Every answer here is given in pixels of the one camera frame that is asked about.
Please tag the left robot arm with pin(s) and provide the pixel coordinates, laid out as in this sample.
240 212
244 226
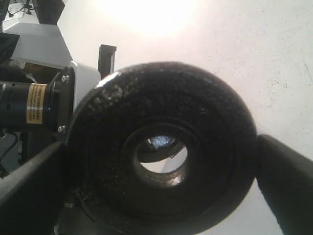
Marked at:
35 53

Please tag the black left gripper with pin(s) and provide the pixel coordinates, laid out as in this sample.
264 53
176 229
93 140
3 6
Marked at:
36 107

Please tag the black weight plate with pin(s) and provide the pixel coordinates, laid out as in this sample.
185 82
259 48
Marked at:
146 154
175 100

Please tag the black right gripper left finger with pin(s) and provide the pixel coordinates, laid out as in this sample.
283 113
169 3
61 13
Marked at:
32 197

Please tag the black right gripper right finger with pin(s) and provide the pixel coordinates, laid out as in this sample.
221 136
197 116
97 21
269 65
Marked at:
285 178

